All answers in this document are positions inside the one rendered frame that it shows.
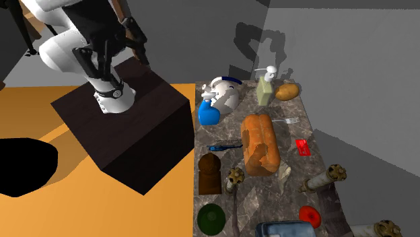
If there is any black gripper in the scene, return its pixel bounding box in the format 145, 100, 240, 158
72, 16, 151, 83

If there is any dark robot stand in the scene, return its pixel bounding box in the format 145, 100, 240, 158
50, 55, 197, 197

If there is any wooden table with black legs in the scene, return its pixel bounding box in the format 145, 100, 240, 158
0, 0, 61, 57

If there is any blue spray bottle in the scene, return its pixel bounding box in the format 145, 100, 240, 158
197, 91, 221, 127

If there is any blue pen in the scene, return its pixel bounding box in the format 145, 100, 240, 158
206, 143, 244, 153

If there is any green soap dispenser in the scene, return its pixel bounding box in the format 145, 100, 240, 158
254, 65, 279, 107

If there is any brown wooden grinder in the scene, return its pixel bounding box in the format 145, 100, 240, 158
197, 151, 223, 195

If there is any orange bread loaf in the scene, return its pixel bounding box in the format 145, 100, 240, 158
240, 112, 282, 177

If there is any brown potato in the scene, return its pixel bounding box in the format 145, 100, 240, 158
274, 82, 301, 102

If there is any silver fork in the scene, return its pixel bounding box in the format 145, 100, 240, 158
271, 116, 302, 125

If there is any dark green bowl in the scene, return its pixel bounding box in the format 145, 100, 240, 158
196, 203, 227, 237

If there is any pale crumpled lump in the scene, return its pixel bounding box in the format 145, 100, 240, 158
277, 162, 292, 182

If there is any red card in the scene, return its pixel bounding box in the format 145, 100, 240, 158
295, 139, 312, 157

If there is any blue grey box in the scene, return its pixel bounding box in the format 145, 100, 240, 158
254, 221, 318, 237

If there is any white kettle with blue handle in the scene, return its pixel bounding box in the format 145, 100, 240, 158
201, 75, 244, 115

